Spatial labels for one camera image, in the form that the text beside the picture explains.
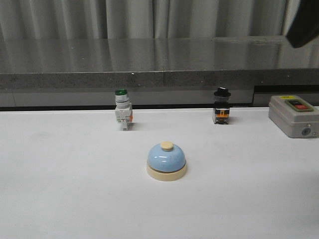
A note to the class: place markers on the blue desk bell cream base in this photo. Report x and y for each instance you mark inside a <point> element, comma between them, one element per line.
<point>166,162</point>

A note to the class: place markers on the black rotary selector switch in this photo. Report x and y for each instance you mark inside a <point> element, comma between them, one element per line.
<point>221,108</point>

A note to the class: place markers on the grey stone counter ledge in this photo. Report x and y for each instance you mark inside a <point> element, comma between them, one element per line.
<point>157,73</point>

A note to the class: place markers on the grey switch box red button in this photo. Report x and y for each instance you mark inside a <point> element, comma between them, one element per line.
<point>294,116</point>

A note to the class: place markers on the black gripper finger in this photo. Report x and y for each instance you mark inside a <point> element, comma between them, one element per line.
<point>305,26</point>

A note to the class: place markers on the green pushbutton switch white body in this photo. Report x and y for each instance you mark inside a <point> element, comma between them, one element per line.
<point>123,110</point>

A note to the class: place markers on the grey pleated curtain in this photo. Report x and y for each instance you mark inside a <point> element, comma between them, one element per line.
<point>137,19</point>

